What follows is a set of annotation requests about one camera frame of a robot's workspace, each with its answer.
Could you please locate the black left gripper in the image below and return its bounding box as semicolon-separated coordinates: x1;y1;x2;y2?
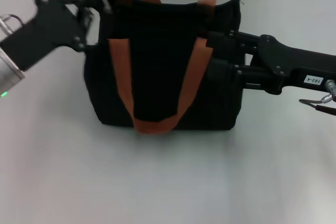
0;0;106;71

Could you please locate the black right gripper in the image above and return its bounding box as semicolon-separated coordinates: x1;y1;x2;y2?
208;34;336;95

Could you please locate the black bag with brown straps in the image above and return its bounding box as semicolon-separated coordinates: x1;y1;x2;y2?
83;0;244;135

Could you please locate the left arm cable with connector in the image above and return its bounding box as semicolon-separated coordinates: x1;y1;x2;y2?
0;13;25;36

